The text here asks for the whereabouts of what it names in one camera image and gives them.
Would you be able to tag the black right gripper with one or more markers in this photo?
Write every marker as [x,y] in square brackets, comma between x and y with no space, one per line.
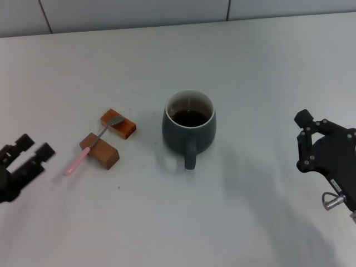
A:
[333,155]

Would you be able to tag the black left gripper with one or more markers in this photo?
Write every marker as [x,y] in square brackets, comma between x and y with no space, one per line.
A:
[5,189]

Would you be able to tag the grey ceramic cup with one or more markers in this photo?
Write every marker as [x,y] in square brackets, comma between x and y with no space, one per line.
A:
[178,139]

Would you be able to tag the brown notched wooden block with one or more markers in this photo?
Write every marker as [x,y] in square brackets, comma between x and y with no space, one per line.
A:
[104,153]

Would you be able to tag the orange glossy wooden block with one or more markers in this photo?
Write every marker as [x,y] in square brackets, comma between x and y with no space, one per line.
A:
[125,128]

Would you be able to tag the dark coffee liquid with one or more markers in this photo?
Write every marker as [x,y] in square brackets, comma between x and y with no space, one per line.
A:
[189,118]

